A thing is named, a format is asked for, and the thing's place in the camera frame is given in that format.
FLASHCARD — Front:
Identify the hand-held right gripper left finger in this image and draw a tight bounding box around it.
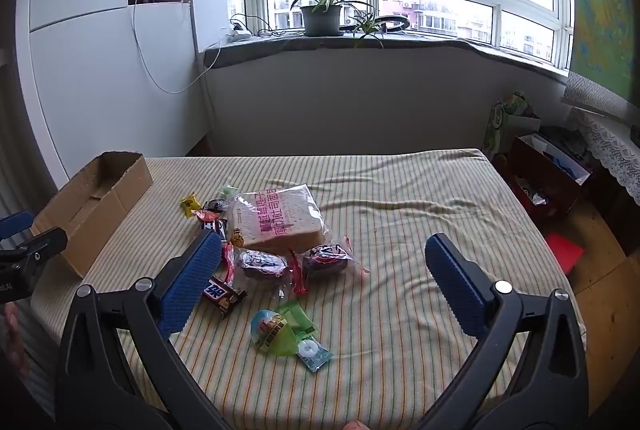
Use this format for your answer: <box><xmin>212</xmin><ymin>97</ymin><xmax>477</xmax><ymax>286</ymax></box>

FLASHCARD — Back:
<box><xmin>55</xmin><ymin>229</ymin><xmax>236</xmax><ymax>430</ymax></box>

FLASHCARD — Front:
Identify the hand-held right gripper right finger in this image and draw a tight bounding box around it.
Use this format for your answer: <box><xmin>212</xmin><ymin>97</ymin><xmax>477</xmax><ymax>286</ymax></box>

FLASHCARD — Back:
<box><xmin>415</xmin><ymin>233</ymin><xmax>588</xmax><ymax>430</ymax></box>

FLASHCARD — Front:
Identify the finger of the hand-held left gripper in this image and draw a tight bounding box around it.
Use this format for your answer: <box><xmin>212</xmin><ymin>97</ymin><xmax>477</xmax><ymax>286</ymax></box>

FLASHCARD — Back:
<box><xmin>0</xmin><ymin>227</ymin><xmax>69</xmax><ymax>272</ymax></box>
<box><xmin>0</xmin><ymin>210</ymin><xmax>35</xmax><ymax>241</ymax></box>

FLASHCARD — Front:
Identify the brown cardboard box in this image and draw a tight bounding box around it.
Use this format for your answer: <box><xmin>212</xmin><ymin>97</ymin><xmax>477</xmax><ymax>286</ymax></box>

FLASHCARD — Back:
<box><xmin>30</xmin><ymin>151</ymin><xmax>154</xmax><ymax>279</ymax></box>

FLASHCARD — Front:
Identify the clear bag of snacks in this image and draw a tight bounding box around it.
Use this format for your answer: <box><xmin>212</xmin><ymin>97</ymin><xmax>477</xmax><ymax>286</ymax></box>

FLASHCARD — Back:
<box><xmin>224</xmin><ymin>245</ymin><xmax>292</xmax><ymax>285</ymax></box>

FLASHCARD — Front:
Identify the green snack packet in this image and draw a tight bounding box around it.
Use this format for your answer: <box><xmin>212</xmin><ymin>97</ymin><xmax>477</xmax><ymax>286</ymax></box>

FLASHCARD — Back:
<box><xmin>249</xmin><ymin>300</ymin><xmax>319</xmax><ymax>357</ymax></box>

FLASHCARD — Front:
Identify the sliced bread packet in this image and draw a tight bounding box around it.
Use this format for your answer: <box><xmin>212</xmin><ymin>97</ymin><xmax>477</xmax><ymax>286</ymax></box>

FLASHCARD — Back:
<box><xmin>230</xmin><ymin>183</ymin><xmax>327</xmax><ymax>256</ymax></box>

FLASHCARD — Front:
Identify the dark cake packet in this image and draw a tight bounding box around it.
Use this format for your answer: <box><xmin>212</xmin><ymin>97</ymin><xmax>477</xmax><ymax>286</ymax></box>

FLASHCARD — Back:
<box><xmin>289</xmin><ymin>237</ymin><xmax>371</xmax><ymax>297</ymax></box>

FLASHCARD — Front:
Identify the teal mint candy packet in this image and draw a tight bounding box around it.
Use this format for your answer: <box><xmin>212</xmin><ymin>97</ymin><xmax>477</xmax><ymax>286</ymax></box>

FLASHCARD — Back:
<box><xmin>295</xmin><ymin>337</ymin><xmax>334</xmax><ymax>374</ymax></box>

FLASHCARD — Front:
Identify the person's left hand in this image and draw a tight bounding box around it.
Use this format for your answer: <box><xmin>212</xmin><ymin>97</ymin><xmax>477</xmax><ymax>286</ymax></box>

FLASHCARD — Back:
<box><xmin>0</xmin><ymin>303</ymin><xmax>28</xmax><ymax>373</ymax></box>

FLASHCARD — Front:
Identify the striped bed sheet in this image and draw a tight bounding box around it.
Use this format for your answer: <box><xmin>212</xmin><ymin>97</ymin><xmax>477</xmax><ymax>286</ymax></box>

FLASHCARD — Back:
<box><xmin>30</xmin><ymin>149</ymin><xmax>587</xmax><ymax>430</ymax></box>

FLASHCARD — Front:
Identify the red envelope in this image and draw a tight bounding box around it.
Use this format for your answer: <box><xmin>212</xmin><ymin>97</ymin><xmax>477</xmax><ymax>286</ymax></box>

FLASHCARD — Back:
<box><xmin>542</xmin><ymin>232</ymin><xmax>586</xmax><ymax>277</ymax></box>

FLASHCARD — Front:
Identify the green printed bag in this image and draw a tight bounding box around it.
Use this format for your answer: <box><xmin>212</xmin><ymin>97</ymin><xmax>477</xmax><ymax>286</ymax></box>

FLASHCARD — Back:
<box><xmin>482</xmin><ymin>92</ymin><xmax>544</xmax><ymax>162</ymax></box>

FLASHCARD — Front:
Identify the white cabinet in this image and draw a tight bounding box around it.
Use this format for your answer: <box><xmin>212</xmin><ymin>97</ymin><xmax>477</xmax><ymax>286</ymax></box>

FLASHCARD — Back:
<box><xmin>15</xmin><ymin>0</ymin><xmax>229</xmax><ymax>192</ymax></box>

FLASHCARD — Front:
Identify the dark patterned bag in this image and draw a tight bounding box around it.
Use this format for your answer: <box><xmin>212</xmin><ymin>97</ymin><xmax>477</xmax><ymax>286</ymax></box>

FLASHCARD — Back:
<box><xmin>539</xmin><ymin>124</ymin><xmax>593</xmax><ymax>163</ymax></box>

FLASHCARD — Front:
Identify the white lace cloth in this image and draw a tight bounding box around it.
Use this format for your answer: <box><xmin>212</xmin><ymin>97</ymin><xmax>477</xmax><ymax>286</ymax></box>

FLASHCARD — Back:
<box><xmin>564</xmin><ymin>107</ymin><xmax>640</xmax><ymax>212</ymax></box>

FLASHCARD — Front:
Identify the potted spider plant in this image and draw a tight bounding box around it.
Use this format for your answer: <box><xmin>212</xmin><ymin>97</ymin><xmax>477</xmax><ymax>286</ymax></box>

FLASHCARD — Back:
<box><xmin>290</xmin><ymin>0</ymin><xmax>402</xmax><ymax>52</ymax></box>

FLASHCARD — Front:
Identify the white cable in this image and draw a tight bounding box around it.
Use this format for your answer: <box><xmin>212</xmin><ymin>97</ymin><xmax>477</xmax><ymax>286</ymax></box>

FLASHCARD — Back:
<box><xmin>131</xmin><ymin>0</ymin><xmax>224</xmax><ymax>96</ymax></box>

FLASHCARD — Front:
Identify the wall map poster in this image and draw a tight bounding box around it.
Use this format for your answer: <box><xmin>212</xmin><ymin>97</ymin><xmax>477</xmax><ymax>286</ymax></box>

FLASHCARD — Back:
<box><xmin>559</xmin><ymin>0</ymin><xmax>640</xmax><ymax>122</ymax></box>

